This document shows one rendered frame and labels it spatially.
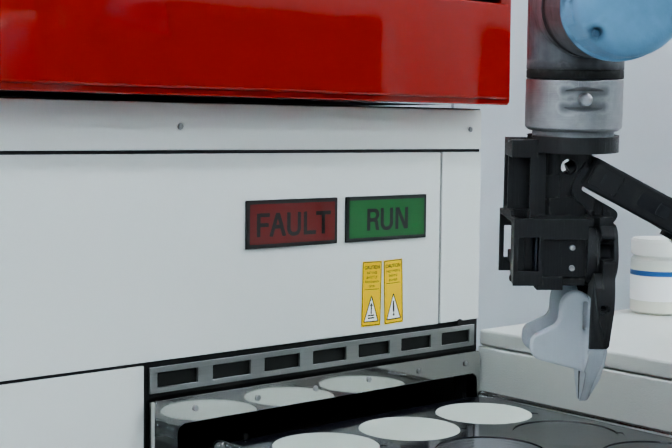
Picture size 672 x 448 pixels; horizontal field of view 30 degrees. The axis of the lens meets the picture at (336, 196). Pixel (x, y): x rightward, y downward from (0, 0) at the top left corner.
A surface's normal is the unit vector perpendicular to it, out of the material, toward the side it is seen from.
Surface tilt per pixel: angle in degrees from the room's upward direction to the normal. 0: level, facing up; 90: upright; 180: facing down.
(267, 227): 90
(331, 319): 90
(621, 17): 93
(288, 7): 90
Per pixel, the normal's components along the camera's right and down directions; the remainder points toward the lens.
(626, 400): -0.76, 0.03
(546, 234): 0.04, 0.11
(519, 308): 0.65, 0.04
